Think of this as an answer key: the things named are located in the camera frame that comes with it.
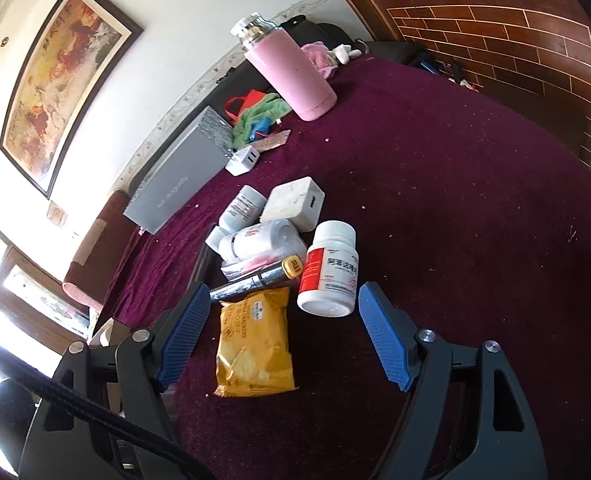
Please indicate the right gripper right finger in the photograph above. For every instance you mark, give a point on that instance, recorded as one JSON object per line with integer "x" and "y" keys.
{"x": 392, "y": 333}

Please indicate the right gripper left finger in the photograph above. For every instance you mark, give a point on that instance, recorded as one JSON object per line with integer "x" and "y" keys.
{"x": 176, "y": 335}

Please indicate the yellow snack packet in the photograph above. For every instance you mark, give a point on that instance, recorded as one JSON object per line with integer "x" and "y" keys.
{"x": 253, "y": 357}

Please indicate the red label medicine bottle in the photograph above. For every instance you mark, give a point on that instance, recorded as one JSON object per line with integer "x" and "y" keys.
{"x": 328, "y": 283}

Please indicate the maroon armchair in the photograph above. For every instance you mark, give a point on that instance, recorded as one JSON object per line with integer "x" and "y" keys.
{"x": 99, "y": 254}

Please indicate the black pen yellow cap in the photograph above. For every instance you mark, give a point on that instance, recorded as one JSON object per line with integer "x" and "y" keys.
{"x": 284, "y": 272}

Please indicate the white medicine bottle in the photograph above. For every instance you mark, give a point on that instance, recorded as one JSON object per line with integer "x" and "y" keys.
{"x": 277, "y": 238}

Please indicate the white bottle blue label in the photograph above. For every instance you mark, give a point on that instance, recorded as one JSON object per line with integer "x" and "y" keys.
{"x": 244, "y": 210}

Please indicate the maroon bed cover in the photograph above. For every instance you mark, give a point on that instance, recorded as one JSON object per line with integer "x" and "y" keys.
{"x": 471, "y": 218}

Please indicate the white power adapter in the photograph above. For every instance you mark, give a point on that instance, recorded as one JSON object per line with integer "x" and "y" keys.
{"x": 299, "y": 201}

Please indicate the grey shoe box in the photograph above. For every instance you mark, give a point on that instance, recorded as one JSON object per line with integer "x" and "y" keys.
{"x": 196, "y": 155}

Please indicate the white charger small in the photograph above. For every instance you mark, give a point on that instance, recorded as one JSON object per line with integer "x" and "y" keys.
{"x": 243, "y": 160}

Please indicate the pink patterned strip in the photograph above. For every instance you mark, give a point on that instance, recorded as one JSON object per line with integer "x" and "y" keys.
{"x": 274, "y": 140}

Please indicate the green cloth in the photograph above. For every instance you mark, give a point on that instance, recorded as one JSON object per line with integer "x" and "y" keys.
{"x": 271, "y": 107}

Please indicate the pink plush toy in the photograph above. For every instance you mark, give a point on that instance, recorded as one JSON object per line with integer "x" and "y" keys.
{"x": 325, "y": 60}

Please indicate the pink thermos bottle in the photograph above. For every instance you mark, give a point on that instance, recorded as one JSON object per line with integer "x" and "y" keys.
{"x": 278, "y": 58}

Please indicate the framed horse painting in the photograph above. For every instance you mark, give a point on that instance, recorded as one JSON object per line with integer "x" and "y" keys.
{"x": 77, "y": 47}

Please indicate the wooden brick pattern cabinet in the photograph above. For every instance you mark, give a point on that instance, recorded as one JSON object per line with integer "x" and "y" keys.
{"x": 531, "y": 55}

